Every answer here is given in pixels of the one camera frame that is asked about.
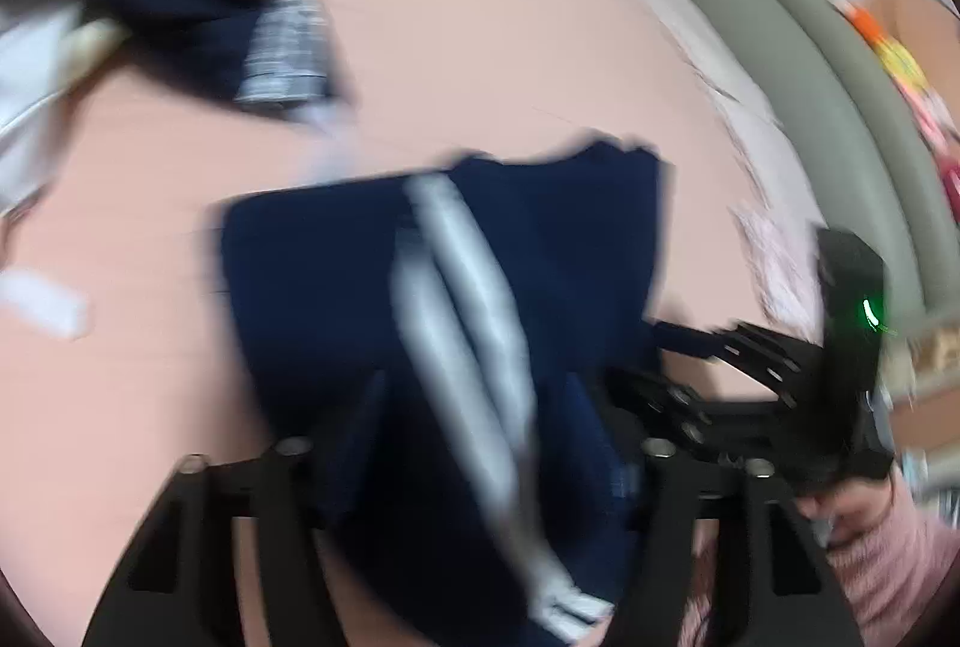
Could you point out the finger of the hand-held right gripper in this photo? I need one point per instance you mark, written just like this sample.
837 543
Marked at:
675 403
750 347

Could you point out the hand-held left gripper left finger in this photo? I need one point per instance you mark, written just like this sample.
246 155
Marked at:
289 512

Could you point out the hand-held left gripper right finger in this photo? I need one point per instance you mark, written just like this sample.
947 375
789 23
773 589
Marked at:
679 527

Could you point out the navy pants with white stripes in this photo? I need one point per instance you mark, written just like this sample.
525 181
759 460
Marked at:
465 317

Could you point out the person's right hand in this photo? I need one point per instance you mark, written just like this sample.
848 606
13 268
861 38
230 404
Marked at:
844 508

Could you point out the folded pink printed pajama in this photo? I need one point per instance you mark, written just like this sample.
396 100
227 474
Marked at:
780 265

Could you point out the grey padded headboard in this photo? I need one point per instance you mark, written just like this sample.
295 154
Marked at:
825 92

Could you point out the yellow plush toy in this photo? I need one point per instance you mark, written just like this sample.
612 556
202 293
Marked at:
904 66

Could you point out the white paper tag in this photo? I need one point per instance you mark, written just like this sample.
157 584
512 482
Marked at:
41 306

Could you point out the orange carrot plush toy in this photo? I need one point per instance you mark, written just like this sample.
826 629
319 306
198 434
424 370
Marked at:
862 25

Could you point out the pink bed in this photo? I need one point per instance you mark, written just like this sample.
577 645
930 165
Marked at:
487 55

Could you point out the light blue printed pajama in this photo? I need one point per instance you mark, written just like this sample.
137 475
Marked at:
30 115

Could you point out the cream garment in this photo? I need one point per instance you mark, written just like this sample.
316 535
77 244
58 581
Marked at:
97 41

